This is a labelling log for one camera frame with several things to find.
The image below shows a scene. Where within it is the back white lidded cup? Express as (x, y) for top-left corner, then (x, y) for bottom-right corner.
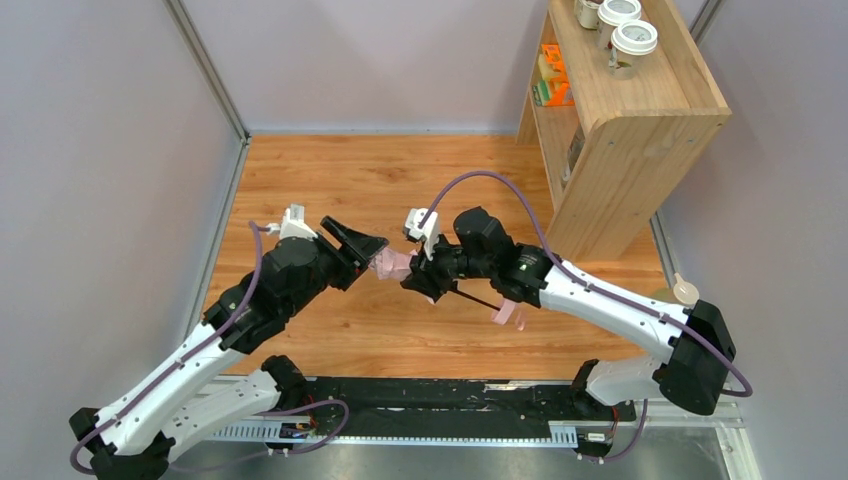
(574, 0), (603, 30)

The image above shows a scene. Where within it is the orange box on shelf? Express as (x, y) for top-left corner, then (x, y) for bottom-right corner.
(530, 43), (575, 107)

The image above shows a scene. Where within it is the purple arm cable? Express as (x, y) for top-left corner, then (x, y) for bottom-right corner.
(69, 220), (350, 476)
(417, 170), (755, 463)

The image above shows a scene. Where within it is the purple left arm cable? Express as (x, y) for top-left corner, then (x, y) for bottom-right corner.
(69, 220), (350, 476)

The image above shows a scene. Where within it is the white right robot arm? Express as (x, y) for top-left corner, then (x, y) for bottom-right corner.
(401, 207), (736, 416)

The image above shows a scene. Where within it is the green juice bottle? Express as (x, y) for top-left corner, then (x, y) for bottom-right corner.
(650, 273), (700, 307)

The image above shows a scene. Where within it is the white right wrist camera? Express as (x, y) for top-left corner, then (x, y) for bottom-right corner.
(403, 208), (441, 260)

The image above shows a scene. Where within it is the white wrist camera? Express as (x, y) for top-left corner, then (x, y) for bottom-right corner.
(403, 208), (441, 260)
(264, 203), (317, 240)

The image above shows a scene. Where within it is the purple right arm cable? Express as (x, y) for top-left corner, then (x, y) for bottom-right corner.
(417, 170), (755, 463)

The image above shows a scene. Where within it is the pink folding umbrella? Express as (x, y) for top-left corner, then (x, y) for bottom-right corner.
(369, 248), (527, 331)

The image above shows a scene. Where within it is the front white lidded cup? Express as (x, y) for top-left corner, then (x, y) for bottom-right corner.
(608, 20), (658, 80)

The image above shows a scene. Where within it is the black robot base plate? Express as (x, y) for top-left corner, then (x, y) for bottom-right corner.
(276, 377), (638, 456)

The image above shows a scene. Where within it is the middle white lidded cup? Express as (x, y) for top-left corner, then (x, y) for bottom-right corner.
(595, 0), (642, 50)

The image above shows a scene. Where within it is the aluminium frame rail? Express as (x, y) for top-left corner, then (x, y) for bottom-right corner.
(115, 374), (763, 480)

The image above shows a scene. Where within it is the white lidded cup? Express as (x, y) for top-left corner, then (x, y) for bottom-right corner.
(608, 20), (658, 80)
(595, 0), (642, 50)
(574, 0), (603, 30)

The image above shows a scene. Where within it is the wooden shelf unit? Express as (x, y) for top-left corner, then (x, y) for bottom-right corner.
(516, 0), (731, 262)

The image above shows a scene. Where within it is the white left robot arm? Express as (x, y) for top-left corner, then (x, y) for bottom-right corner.
(69, 205), (389, 479)

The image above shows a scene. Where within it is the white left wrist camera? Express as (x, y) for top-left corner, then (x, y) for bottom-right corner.
(264, 203), (317, 240)

